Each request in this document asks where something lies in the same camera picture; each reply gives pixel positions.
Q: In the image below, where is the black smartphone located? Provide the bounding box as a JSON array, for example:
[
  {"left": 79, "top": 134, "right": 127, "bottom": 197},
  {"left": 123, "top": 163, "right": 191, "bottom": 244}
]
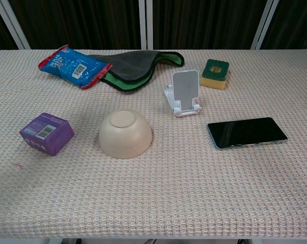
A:
[{"left": 207, "top": 117, "right": 289, "bottom": 150}]

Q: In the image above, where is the white folding phone stand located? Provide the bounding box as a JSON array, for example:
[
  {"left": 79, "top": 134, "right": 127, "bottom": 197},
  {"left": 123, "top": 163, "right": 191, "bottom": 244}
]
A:
[{"left": 164, "top": 70, "right": 202, "bottom": 118}]

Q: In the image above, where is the beige upturned bowl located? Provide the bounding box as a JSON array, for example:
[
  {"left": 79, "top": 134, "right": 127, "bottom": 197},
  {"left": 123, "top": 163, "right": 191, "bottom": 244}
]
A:
[{"left": 98, "top": 108, "right": 154, "bottom": 160}]

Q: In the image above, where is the grey and green cloth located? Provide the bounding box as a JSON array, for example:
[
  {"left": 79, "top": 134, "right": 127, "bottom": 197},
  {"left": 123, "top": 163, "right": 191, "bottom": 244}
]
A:
[{"left": 88, "top": 50, "right": 185, "bottom": 93}]

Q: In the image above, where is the pink woven tablecloth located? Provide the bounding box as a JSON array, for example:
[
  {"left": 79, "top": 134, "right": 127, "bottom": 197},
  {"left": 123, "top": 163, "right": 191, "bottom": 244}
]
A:
[{"left": 0, "top": 49, "right": 307, "bottom": 239}]

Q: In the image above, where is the green and yellow sponge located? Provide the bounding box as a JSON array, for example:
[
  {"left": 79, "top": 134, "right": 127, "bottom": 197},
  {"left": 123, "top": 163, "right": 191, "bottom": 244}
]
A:
[{"left": 199, "top": 58, "right": 230, "bottom": 91}]

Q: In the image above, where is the purple tissue pack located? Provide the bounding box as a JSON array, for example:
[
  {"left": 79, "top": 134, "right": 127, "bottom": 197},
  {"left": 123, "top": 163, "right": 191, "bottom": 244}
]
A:
[{"left": 19, "top": 112, "right": 75, "bottom": 157}]

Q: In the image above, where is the blue and red snack bag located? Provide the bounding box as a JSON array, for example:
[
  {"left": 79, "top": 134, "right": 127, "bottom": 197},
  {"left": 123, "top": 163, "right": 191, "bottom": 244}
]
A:
[{"left": 38, "top": 44, "right": 113, "bottom": 90}]

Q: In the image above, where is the white slanted frame post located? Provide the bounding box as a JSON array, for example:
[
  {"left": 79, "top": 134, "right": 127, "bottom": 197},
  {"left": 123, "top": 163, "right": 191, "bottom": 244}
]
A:
[
  {"left": 0, "top": 0, "right": 31, "bottom": 50},
  {"left": 250, "top": 0, "right": 281, "bottom": 50}
]

